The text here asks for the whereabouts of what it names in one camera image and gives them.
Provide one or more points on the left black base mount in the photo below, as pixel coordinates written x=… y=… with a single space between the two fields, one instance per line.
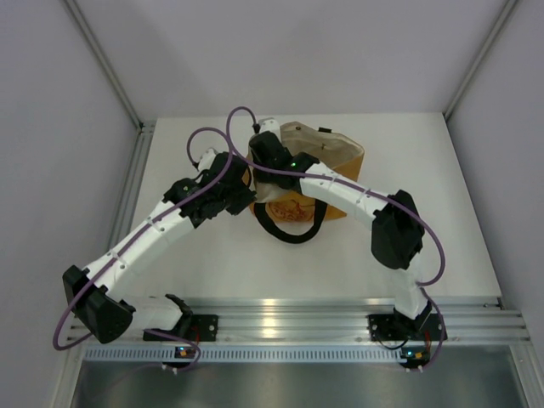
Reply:
x=195 y=328

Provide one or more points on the grey slotted cable duct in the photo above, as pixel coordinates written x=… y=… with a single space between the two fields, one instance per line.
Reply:
x=224 y=354

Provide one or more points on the tan canvas tote bag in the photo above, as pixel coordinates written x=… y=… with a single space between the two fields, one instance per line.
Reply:
x=289 y=215

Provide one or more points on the aluminium mounting rail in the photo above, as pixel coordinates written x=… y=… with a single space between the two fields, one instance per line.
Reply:
x=479 y=320

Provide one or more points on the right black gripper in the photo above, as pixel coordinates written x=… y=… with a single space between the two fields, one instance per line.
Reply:
x=261 y=176

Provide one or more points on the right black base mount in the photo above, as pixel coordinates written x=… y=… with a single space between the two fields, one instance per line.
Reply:
x=386 y=328

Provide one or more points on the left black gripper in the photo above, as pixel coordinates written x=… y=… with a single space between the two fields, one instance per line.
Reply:
x=246 y=199

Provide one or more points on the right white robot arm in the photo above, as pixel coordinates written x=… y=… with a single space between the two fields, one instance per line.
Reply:
x=396 y=233

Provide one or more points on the right aluminium frame post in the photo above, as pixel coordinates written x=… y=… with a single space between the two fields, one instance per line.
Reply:
x=491 y=38

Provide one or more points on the aluminium frame post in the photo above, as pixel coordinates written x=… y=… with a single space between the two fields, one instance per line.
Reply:
x=75 y=11
x=491 y=38

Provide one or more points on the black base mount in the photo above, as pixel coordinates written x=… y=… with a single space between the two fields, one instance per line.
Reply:
x=195 y=328
x=386 y=328

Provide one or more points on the left aluminium frame post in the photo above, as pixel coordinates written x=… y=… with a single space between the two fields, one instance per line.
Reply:
x=75 y=11

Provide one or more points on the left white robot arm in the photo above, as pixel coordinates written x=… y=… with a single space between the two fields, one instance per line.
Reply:
x=98 y=294

